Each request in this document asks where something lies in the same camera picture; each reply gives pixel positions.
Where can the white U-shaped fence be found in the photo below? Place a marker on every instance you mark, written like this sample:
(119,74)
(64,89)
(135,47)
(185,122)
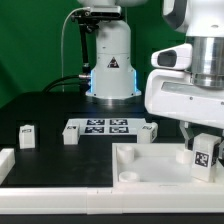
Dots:
(120,199)

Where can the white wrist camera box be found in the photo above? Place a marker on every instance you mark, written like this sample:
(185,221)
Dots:
(174,58)

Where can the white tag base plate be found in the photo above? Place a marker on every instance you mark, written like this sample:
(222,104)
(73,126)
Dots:
(105,126)

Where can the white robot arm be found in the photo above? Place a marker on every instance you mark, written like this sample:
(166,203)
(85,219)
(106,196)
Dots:
(124,47)

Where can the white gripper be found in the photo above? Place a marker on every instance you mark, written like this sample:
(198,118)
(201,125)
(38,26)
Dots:
(171,94)

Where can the white square table top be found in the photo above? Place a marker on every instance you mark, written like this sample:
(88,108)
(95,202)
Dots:
(155,163)

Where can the black camera on stand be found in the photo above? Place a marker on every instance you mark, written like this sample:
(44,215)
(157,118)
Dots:
(88,20)

